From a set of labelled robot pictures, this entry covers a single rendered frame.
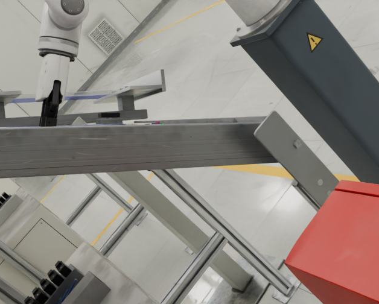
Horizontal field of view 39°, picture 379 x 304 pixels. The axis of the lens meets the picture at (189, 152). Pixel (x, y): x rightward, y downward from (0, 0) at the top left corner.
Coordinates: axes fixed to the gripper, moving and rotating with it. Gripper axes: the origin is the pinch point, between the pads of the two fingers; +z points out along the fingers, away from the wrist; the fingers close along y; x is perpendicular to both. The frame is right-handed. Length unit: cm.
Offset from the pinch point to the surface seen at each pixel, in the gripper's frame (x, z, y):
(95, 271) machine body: 14.5, 30.3, 0.8
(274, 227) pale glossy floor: 94, 23, -51
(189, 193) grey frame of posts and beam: 45, 12, -22
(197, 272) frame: 51, 35, -22
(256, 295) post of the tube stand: 79, 44, -33
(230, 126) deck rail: 18, -3, 49
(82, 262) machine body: 14.1, 30.8, -9.6
